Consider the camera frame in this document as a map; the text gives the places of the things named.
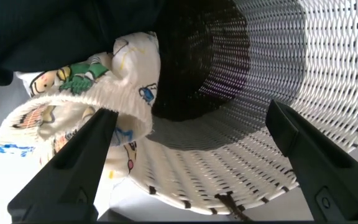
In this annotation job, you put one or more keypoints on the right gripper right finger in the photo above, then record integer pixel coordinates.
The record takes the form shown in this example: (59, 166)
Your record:
(337, 186)

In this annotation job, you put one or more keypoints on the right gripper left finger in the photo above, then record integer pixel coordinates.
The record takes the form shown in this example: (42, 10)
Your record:
(67, 180)

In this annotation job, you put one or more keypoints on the cream printed garment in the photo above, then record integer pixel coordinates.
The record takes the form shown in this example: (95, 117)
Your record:
(129, 68)

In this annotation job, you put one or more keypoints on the white laundry basket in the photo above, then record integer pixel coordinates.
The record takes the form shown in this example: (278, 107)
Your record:
(291, 62)

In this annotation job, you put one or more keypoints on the black garment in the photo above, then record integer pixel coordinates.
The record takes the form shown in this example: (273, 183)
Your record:
(42, 31)

